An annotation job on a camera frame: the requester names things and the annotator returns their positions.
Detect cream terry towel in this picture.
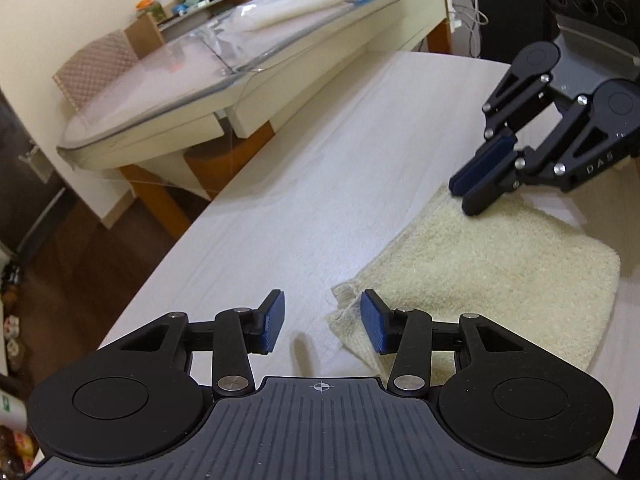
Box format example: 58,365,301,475
328,186,620,379

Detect dark brown door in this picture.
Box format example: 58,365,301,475
1,96,66,256

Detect wooden side shelf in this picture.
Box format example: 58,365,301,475
125,0,252,60

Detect orange lid jar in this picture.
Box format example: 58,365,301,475
136,0,167,24

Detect shoes on floor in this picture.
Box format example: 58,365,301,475
1,260,26,375

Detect clear plastic bag with cloth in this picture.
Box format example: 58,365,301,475
218,0,348,32

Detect cooking oil bottles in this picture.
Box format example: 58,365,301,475
0,391,38,480

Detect cream dining table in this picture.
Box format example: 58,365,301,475
56,0,450,238

